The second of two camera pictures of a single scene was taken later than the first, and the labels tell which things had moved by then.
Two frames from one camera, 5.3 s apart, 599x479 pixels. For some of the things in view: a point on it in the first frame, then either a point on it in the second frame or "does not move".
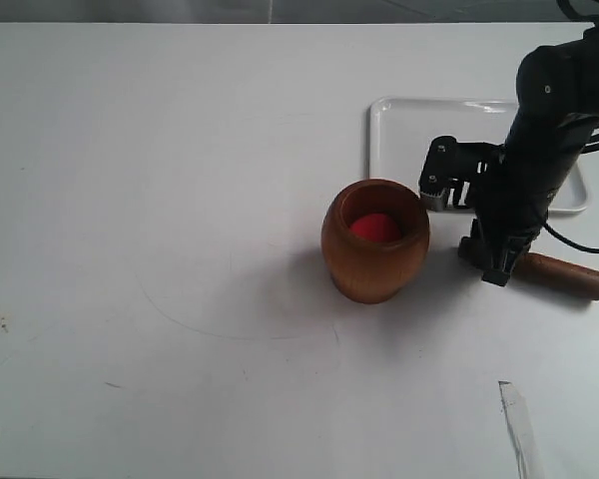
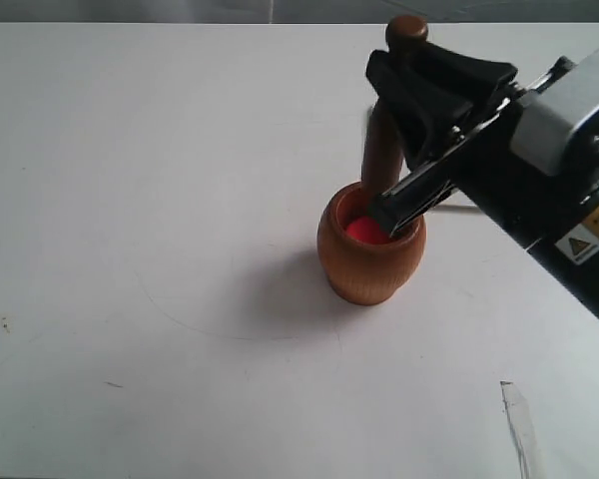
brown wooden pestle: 560,275 -> 385,139
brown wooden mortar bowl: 374,239 does not move
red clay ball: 375,227 does not move
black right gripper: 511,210 -> 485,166
